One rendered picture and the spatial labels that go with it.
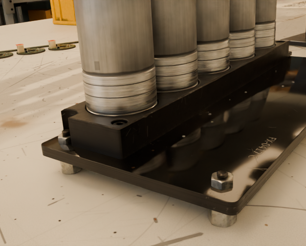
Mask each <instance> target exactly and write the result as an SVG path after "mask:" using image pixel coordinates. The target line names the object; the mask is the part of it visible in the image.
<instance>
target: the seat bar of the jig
mask: <svg viewBox="0 0 306 246"><path fill-rule="evenodd" d="M288 52H289V41H283V40H275V46H274V47H271V48H266V49H255V54H254V55H255V56H254V57H253V58H250V59H245V60H238V61H230V62H229V70H227V71H225V72H221V73H216V74H208V75H198V85H197V86H196V87H194V88H191V89H188V90H183V91H178V92H168V93H157V106H156V107H154V108H152V109H150V110H148V111H145V112H142V113H138V114H133V115H127V116H100V115H94V114H91V113H89V112H87V106H86V101H83V102H81V103H78V104H75V105H73V106H70V107H68V108H65V109H63V110H62V111H61V116H62V122H63V128H64V129H69V130H70V137H71V144H72V146H75V147H78V148H82V149H86V150H89V151H93V152H96V153H100V154H103V155H107V156H110V157H114V158H117V159H121V160H122V159H125V158H126V157H128V156H130V155H131V154H133V153H134V152H136V151H138V150H140V149H141V148H143V147H144V146H146V145H148V144H149V143H151V142H153V141H154V140H156V139H158V138H159V137H161V136H162V135H164V134H166V133H167V132H169V131H171V130H172V129H174V128H175V127H177V126H179V125H180V124H182V123H184V122H185V121H187V120H188V119H190V118H192V117H193V116H195V115H196V114H198V113H200V112H201V111H203V110H205V109H206V108H208V107H210V106H211V105H213V104H215V103H216V102H218V101H220V100H221V99H223V98H224V97H226V96H228V95H229V94H231V93H233V92H234V91H236V90H237V89H239V88H241V87H242V86H244V85H246V84H247V83H249V82H250V81H252V80H254V79H255V78H257V77H258V76H260V75H262V74H263V73H265V72H267V71H268V70H270V69H271V68H273V67H275V66H276V65H278V64H280V63H282V62H283V61H285V60H286V59H288Z"/></svg>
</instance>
